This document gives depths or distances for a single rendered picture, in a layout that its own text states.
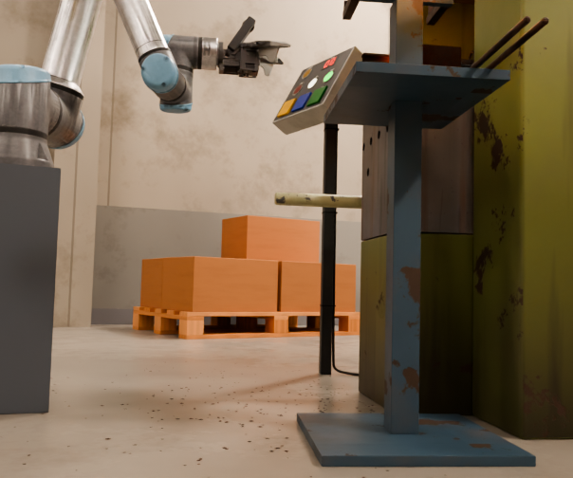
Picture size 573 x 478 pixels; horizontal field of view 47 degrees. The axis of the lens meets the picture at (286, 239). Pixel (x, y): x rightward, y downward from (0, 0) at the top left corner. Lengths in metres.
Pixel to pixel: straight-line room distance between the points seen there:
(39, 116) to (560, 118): 1.27
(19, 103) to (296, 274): 2.79
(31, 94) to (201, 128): 3.69
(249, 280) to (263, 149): 1.73
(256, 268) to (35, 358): 2.56
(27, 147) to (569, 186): 1.30
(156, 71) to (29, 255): 0.56
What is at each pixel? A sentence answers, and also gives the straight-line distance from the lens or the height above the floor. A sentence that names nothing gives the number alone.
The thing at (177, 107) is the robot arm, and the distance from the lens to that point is 1.87.
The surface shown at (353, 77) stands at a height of 0.73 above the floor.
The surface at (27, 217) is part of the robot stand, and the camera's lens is 1.72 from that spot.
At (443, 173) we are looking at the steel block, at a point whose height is 0.63.
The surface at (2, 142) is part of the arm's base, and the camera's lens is 1.79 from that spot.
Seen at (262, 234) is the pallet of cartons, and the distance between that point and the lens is 4.66.
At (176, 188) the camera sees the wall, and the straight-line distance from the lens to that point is 5.30.
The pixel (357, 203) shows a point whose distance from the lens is 2.29.
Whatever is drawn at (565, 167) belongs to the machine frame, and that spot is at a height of 0.60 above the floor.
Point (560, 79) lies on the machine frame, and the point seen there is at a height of 0.81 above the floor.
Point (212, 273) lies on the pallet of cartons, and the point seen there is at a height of 0.39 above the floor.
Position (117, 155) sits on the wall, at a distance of 5.28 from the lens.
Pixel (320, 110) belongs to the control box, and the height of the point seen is 0.95.
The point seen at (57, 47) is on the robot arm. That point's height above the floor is 0.97.
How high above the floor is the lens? 0.32
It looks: 4 degrees up
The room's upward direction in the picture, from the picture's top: 1 degrees clockwise
